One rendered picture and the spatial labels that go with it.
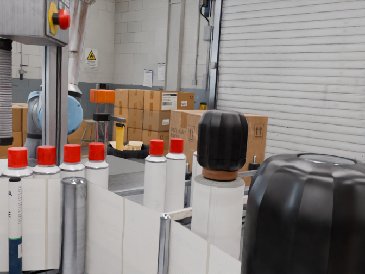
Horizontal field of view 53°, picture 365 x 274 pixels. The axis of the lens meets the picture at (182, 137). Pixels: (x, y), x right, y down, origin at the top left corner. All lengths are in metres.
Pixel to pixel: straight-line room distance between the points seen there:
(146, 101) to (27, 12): 4.00
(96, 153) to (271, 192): 0.61
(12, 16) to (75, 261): 0.44
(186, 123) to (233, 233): 0.80
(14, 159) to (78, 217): 0.20
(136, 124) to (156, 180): 4.00
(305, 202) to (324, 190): 0.01
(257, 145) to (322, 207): 1.26
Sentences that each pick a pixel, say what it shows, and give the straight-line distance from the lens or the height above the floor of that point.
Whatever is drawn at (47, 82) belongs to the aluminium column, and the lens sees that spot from 0.88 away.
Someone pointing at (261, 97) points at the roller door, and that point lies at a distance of 5.43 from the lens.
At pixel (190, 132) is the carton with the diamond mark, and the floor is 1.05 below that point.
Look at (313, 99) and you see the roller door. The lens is 5.13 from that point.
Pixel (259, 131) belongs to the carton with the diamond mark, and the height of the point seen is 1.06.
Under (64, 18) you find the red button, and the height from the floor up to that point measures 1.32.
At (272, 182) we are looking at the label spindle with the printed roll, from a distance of 0.19.
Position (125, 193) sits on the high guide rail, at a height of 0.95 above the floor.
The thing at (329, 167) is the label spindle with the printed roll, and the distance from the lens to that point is 0.19.
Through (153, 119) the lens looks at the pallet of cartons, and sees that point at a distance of 4.61.
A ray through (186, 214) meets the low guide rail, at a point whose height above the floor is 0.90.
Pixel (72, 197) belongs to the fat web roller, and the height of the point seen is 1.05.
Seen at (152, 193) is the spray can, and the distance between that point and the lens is 0.87.
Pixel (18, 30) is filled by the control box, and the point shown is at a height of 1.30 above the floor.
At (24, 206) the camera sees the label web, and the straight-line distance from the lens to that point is 0.61.
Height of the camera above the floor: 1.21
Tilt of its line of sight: 8 degrees down
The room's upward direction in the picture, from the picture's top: 3 degrees clockwise
